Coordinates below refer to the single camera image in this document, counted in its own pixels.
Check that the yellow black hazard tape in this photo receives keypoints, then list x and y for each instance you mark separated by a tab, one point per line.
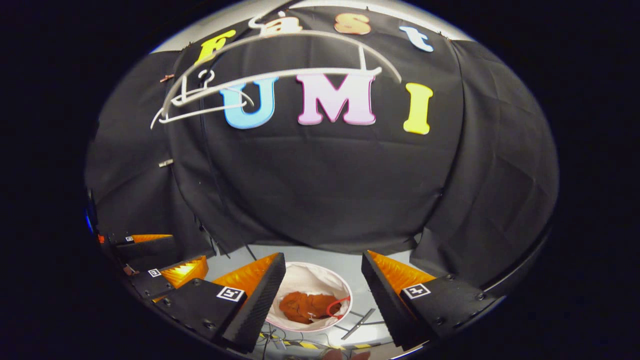
307	345

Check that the copper clip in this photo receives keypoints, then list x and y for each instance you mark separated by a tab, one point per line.
167	78

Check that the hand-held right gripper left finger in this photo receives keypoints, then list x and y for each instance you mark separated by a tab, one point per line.
260	305

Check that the large white clothes hanger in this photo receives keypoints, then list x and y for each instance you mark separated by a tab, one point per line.
300	72

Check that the silver clip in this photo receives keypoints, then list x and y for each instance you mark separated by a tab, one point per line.
166	162

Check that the small white clothes hanger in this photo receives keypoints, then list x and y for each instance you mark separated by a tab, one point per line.
200	112

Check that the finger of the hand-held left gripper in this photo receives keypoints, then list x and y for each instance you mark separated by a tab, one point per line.
155	285
150	252

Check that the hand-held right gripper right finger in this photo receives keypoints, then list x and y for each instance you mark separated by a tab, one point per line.
382	300

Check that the white laundry hamper pink rim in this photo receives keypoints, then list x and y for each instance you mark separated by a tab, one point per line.
310	280

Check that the grey metal bar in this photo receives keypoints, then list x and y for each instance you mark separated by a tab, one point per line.
359	324

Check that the black backdrop cloth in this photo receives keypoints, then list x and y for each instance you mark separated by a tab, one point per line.
325	175

